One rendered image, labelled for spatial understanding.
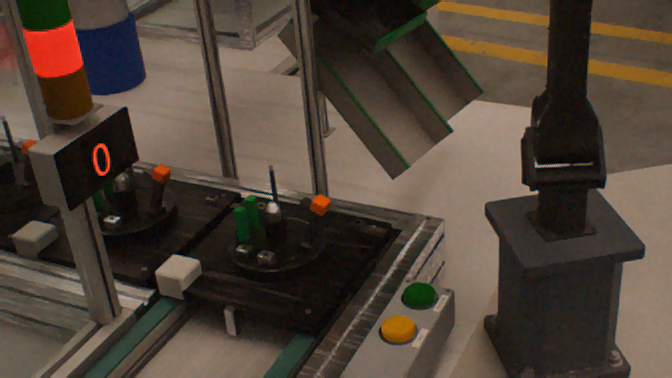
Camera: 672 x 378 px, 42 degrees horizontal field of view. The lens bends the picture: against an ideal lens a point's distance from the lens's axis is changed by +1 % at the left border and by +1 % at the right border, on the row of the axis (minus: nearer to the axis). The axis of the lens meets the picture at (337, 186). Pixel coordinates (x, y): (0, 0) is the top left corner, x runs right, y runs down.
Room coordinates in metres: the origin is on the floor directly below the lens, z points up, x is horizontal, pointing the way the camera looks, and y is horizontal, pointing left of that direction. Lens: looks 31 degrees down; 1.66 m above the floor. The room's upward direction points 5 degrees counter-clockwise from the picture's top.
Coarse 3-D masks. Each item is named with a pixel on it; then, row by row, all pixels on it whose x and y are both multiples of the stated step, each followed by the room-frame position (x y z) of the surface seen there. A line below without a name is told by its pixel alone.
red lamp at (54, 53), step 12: (72, 24) 0.89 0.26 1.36; (36, 36) 0.87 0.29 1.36; (48, 36) 0.87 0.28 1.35; (60, 36) 0.87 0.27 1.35; (72, 36) 0.88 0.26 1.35; (36, 48) 0.87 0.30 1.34; (48, 48) 0.87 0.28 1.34; (60, 48) 0.87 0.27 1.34; (72, 48) 0.88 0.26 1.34; (36, 60) 0.87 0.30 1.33; (48, 60) 0.87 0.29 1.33; (60, 60) 0.87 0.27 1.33; (72, 60) 0.88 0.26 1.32; (36, 72) 0.88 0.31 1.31; (48, 72) 0.87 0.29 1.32; (60, 72) 0.87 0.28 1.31
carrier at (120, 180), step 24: (120, 192) 1.11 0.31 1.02; (144, 192) 1.16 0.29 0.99; (168, 192) 1.16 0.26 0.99; (192, 192) 1.18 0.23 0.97; (216, 192) 1.18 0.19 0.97; (120, 216) 1.10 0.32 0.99; (144, 216) 1.09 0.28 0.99; (168, 216) 1.09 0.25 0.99; (192, 216) 1.11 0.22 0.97; (216, 216) 1.11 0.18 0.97; (120, 240) 1.05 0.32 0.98; (144, 240) 1.06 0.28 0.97; (168, 240) 1.05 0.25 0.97; (192, 240) 1.05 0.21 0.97; (120, 264) 1.01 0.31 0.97; (144, 264) 1.00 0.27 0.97
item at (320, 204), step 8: (304, 200) 0.97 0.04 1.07; (312, 200) 0.98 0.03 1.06; (320, 200) 0.96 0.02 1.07; (328, 200) 0.96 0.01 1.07; (312, 208) 0.96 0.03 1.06; (320, 208) 0.95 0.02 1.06; (328, 208) 0.97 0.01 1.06; (312, 216) 0.96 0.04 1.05; (320, 216) 0.96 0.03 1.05; (312, 224) 0.96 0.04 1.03; (312, 232) 0.96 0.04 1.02; (304, 240) 0.97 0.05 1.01; (312, 240) 0.97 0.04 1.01
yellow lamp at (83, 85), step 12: (72, 72) 0.88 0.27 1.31; (84, 72) 0.89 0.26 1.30; (48, 84) 0.87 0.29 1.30; (60, 84) 0.87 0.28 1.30; (72, 84) 0.87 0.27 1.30; (84, 84) 0.88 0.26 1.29; (48, 96) 0.87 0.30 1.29; (60, 96) 0.87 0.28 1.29; (72, 96) 0.87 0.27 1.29; (84, 96) 0.88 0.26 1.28; (48, 108) 0.87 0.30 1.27; (60, 108) 0.87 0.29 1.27; (72, 108) 0.87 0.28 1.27; (84, 108) 0.88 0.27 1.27
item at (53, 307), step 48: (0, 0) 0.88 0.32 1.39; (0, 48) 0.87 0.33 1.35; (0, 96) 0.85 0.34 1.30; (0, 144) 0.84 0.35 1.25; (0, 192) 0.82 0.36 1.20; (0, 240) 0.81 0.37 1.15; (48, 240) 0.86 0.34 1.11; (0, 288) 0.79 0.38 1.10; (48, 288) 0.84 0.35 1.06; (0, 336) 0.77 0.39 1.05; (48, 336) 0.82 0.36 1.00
